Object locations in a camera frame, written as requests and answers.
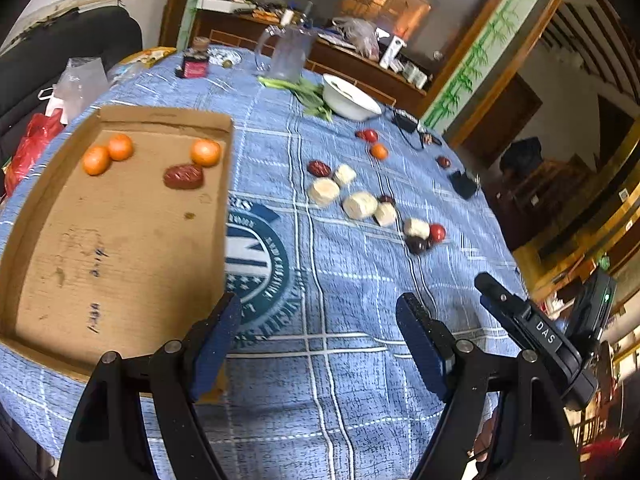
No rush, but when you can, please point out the black leather sofa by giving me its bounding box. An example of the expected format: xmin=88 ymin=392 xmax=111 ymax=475
xmin=0 ymin=6 xmax=143 ymax=161

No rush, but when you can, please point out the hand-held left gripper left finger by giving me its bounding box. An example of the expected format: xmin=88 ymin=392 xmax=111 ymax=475
xmin=59 ymin=291 xmax=243 ymax=480

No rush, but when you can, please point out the tall white box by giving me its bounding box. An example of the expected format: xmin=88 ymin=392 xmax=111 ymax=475
xmin=379 ymin=36 xmax=406 ymax=71

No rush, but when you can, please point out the large round white yam piece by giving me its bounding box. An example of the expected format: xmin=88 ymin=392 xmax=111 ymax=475
xmin=342 ymin=191 xmax=379 ymax=220
xmin=307 ymin=178 xmax=341 ymax=208

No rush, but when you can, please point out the flat white box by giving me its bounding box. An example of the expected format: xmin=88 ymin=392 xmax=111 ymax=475
xmin=196 ymin=0 xmax=256 ymax=15

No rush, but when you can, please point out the black power adapter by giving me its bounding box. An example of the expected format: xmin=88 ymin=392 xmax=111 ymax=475
xmin=448 ymin=170 xmax=481 ymax=200

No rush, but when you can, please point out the wooden sideboard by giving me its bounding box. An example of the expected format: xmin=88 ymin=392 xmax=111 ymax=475
xmin=192 ymin=10 xmax=431 ymax=106

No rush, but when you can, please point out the red plastic bag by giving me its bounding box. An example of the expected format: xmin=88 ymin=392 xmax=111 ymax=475
xmin=4 ymin=108 xmax=67 ymax=196

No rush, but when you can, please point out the clear plastic bag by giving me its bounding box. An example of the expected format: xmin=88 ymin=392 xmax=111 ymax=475
xmin=52 ymin=56 xmax=111 ymax=123

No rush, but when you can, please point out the green onion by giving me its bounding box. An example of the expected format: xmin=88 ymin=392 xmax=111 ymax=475
xmin=257 ymin=76 xmax=335 ymax=122

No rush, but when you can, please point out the brown cardboard tray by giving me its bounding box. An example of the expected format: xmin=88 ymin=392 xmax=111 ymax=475
xmin=0 ymin=105 xmax=236 ymax=401

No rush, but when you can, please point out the dark jar with red label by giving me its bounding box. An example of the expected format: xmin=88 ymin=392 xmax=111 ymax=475
xmin=175 ymin=36 xmax=210 ymax=80

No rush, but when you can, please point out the yellow snack packet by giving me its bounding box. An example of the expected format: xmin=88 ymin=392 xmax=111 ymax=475
xmin=131 ymin=47 xmax=177 ymax=68

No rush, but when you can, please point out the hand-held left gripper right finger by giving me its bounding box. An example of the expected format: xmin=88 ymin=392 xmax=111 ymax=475
xmin=395 ymin=292 xmax=583 ymax=480

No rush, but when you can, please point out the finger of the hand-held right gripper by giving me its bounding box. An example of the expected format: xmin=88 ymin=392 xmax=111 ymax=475
xmin=474 ymin=272 xmax=532 ymax=335

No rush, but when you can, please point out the clear glass pitcher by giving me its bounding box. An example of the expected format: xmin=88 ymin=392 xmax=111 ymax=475
xmin=253 ymin=25 xmax=317 ymax=83

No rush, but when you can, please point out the white plastic bag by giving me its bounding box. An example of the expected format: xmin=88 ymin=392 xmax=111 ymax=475
xmin=37 ymin=87 xmax=68 ymax=118

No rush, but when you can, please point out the blue checked tablecloth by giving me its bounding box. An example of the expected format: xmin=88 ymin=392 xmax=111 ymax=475
xmin=0 ymin=45 xmax=531 ymax=480

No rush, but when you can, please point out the black charger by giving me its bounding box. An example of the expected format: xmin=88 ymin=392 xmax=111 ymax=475
xmin=392 ymin=110 xmax=418 ymax=134

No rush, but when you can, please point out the white bowl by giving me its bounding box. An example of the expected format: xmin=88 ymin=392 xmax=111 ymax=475
xmin=322 ymin=73 xmax=383 ymax=122

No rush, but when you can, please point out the dark jacket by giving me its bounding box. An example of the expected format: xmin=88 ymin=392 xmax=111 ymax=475
xmin=500 ymin=137 xmax=543 ymax=176

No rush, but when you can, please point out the large red date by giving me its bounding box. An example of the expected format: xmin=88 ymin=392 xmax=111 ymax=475
xmin=163 ymin=163 xmax=205 ymax=191

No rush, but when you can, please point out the pinkish plastic bag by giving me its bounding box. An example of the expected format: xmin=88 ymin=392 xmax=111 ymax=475
xmin=332 ymin=16 xmax=381 ymax=58

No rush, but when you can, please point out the bluish clear bag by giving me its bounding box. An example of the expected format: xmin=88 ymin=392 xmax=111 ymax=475
xmin=107 ymin=62 xmax=146 ymax=86

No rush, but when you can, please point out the wooden door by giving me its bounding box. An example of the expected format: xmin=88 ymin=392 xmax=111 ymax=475
xmin=445 ymin=74 xmax=543 ymax=161

